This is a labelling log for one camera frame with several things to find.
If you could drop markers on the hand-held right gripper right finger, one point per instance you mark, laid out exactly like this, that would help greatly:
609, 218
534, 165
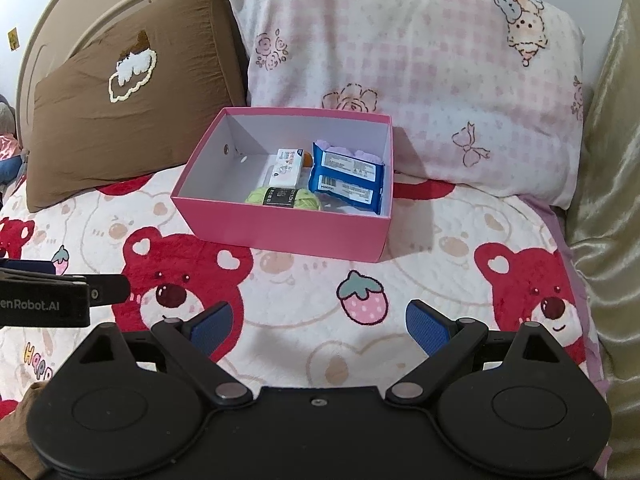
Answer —
425, 330

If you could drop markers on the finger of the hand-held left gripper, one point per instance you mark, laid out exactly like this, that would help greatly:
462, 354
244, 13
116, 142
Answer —
27, 266
110, 290

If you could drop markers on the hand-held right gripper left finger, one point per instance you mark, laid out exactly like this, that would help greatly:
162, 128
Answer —
215, 327

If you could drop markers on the pink cardboard box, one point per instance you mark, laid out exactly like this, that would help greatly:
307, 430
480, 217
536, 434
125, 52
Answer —
280, 230

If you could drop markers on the green yarn ball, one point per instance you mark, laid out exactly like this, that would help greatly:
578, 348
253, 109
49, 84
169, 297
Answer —
307, 200

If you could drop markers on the blue wet wipes pack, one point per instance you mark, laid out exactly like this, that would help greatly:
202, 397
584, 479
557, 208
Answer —
345, 180

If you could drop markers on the white tissue pack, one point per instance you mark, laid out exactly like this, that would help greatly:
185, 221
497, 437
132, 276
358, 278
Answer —
285, 170

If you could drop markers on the orange ball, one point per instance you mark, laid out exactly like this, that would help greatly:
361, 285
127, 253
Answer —
308, 159

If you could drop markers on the purple plush toy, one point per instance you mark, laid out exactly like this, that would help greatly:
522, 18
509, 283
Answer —
350, 149

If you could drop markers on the red bear printed blanket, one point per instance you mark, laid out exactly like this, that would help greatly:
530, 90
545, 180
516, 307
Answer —
450, 280

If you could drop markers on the dark blue cloth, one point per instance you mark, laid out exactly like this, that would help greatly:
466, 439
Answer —
11, 172

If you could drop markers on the pink shiny packet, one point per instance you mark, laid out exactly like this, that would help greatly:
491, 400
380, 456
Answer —
9, 146

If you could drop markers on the brown cloth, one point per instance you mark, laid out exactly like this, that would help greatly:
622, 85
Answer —
20, 435

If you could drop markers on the grey plush toy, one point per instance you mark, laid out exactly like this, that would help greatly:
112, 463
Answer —
5, 115

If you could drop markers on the brown pillow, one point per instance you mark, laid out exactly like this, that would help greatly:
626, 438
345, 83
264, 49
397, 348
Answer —
110, 125

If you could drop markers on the lilac bed sheet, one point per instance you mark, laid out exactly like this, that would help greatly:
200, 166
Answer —
560, 230

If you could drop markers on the gold satin curtain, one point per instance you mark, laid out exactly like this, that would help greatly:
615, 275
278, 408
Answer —
610, 160

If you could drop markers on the pink checked pillow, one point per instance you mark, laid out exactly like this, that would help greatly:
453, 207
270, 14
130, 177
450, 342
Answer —
400, 60

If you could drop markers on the yellow wall sticker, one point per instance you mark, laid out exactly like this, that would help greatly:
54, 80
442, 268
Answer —
13, 40

